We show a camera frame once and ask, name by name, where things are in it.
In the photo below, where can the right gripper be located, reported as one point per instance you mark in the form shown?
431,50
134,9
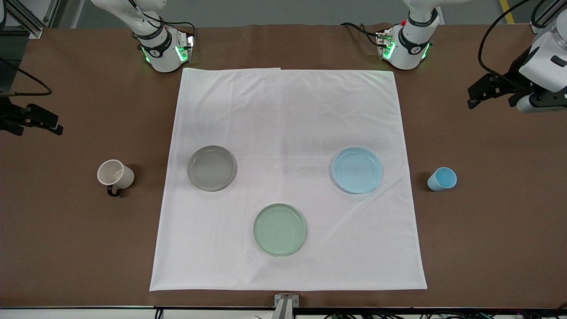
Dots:
9,116

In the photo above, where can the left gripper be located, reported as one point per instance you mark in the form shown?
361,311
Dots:
515,76

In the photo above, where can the white mug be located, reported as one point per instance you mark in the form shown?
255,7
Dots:
114,173

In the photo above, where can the blue cup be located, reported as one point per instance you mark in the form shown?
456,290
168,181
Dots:
443,179

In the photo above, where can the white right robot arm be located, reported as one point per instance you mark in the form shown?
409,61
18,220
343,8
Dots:
161,55

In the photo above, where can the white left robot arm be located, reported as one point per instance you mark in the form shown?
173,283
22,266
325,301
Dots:
409,51

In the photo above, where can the blue plate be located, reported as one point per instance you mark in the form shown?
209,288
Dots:
357,170

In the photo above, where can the gray plate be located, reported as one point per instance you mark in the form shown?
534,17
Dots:
211,168

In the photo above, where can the green plate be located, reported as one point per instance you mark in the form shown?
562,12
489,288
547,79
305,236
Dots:
280,229

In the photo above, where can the white cloth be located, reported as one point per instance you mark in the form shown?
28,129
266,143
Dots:
288,115

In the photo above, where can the aluminium frame profile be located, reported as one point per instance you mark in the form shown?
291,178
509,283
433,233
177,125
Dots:
547,15
24,17

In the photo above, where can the metal table edge bracket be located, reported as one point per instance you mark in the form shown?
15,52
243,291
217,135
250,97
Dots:
286,303

